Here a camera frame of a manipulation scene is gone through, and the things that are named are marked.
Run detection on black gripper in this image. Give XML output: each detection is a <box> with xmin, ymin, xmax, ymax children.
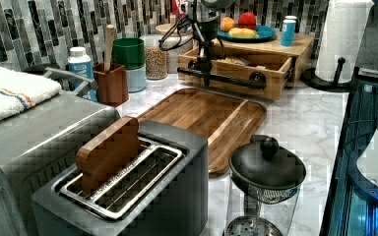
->
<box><xmin>194</xmin><ymin>19</ymin><xmax>218</xmax><ymax>87</ymax></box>

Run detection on wooden drawer with black handle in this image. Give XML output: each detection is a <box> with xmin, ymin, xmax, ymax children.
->
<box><xmin>177</xmin><ymin>45</ymin><xmax>295</xmax><ymax>101</ymax></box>

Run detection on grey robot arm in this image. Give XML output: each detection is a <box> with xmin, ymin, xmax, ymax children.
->
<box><xmin>191</xmin><ymin>0</ymin><xmax>234</xmax><ymax>87</ymax></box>

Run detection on snack packet in drawer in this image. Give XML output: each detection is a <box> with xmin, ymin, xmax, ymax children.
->
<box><xmin>221</xmin><ymin>56</ymin><xmax>251</xmax><ymax>66</ymax></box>

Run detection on wooden drawer cabinet box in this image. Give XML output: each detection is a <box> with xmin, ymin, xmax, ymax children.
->
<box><xmin>223</xmin><ymin>32</ymin><xmax>314</xmax><ymax>87</ymax></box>

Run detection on glass jar with wooden lid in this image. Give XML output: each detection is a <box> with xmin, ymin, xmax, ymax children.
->
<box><xmin>160</xmin><ymin>26</ymin><xmax>193</xmax><ymax>74</ymax></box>

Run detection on orange fruit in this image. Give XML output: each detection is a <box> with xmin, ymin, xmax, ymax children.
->
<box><xmin>220</xmin><ymin>17</ymin><xmax>235</xmax><ymax>32</ymax></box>

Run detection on yellow banana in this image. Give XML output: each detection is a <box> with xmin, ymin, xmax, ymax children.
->
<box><xmin>228</xmin><ymin>28</ymin><xmax>258</xmax><ymax>39</ymax></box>

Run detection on glass jar of grains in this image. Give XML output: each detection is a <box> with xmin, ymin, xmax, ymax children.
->
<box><xmin>141</xmin><ymin>34</ymin><xmax>167</xmax><ymax>80</ymax></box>

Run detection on red apple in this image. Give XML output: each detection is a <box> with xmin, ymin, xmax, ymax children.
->
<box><xmin>238</xmin><ymin>12</ymin><xmax>256</xmax><ymax>30</ymax></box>

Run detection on wooden cutting board tray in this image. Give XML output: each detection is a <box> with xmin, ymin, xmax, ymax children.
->
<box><xmin>138</xmin><ymin>88</ymin><xmax>267</xmax><ymax>177</ymax></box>

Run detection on blue plate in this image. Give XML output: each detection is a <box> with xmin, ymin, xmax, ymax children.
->
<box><xmin>218</xmin><ymin>26</ymin><xmax>276</xmax><ymax>43</ymax></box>

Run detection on light blue cup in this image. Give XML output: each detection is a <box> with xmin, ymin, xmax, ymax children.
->
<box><xmin>126</xmin><ymin>65</ymin><xmax>146</xmax><ymax>92</ymax></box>

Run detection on green cup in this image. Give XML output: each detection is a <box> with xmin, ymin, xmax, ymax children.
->
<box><xmin>113</xmin><ymin>37</ymin><xmax>145</xmax><ymax>70</ymax></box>

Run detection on blue white-capped can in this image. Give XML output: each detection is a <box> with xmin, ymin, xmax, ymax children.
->
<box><xmin>281</xmin><ymin>16</ymin><xmax>297</xmax><ymax>46</ymax></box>

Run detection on brown wooden utensil holder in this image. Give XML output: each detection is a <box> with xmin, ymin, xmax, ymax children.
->
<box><xmin>94</xmin><ymin>63</ymin><xmax>129</xmax><ymax>107</ymax></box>

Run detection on black paper towel holder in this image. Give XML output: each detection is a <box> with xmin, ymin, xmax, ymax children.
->
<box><xmin>300</xmin><ymin>57</ymin><xmax>358</xmax><ymax>93</ymax></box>

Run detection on white blue supplement bottle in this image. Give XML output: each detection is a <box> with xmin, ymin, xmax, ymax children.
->
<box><xmin>67</xmin><ymin>46</ymin><xmax>98</xmax><ymax>103</ymax></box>

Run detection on dark grey toaster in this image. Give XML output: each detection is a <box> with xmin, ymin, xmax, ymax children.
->
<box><xmin>32</xmin><ymin>120</ymin><xmax>208</xmax><ymax>236</ymax></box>

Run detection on silver toaster oven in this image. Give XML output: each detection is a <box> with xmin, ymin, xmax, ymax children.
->
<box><xmin>0</xmin><ymin>68</ymin><xmax>119</xmax><ymax>236</ymax></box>

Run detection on glass french press black lid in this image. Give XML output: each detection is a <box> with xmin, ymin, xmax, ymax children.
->
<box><xmin>222</xmin><ymin>135</ymin><xmax>306</xmax><ymax>236</ymax></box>

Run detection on wooden toast slice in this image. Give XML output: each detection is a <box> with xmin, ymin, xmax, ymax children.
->
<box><xmin>76</xmin><ymin>116</ymin><xmax>140</xmax><ymax>196</ymax></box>

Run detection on white paper towel roll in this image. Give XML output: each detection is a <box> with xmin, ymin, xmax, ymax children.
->
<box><xmin>315</xmin><ymin>0</ymin><xmax>373</xmax><ymax>83</ymax></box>

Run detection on white folded towel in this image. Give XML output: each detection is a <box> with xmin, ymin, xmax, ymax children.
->
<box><xmin>0</xmin><ymin>67</ymin><xmax>61</xmax><ymax>121</ymax></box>

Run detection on wooden spoon handle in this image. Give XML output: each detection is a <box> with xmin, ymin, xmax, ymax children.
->
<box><xmin>104</xmin><ymin>25</ymin><xmax>115</xmax><ymax>73</ymax></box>

